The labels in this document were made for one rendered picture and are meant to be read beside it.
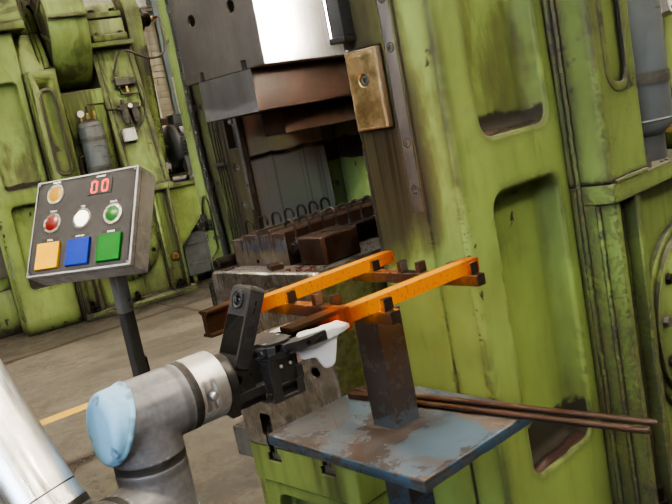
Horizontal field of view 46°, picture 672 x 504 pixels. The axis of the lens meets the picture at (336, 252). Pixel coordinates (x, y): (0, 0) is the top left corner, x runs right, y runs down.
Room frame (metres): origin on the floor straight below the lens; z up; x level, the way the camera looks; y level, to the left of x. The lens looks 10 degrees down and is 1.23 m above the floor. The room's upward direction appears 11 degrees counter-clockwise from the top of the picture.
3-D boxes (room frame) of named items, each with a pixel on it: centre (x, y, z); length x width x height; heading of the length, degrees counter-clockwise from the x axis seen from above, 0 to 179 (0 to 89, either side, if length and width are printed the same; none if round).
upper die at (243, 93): (2.03, 0.02, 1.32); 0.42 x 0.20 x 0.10; 134
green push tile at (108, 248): (2.08, 0.58, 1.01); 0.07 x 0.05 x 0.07; 69
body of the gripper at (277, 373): (1.06, 0.14, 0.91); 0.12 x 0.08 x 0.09; 129
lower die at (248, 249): (2.03, 0.02, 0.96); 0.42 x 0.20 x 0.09; 134
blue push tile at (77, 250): (2.11, 0.67, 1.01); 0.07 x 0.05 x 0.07; 69
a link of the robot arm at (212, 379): (1.01, 0.20, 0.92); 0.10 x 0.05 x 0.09; 39
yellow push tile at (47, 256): (2.15, 0.76, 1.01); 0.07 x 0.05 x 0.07; 69
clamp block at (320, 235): (1.79, 0.01, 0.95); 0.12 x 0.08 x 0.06; 134
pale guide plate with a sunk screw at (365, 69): (1.74, -0.13, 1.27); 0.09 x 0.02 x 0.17; 44
